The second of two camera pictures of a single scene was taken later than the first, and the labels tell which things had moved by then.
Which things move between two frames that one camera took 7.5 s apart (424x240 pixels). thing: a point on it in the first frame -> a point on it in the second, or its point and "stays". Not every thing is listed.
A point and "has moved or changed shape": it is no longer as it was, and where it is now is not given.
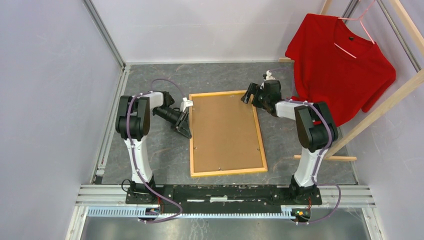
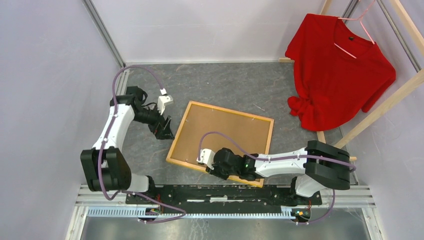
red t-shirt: [334, 64] stays
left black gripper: [182, 125] -> [161, 128]
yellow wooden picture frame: [206, 173] -> [259, 183]
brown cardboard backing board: [225, 135] has moved or changed shape
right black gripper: [253, 89] -> [215, 172]
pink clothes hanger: [360, 20] stays
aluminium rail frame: [109, 201] stays
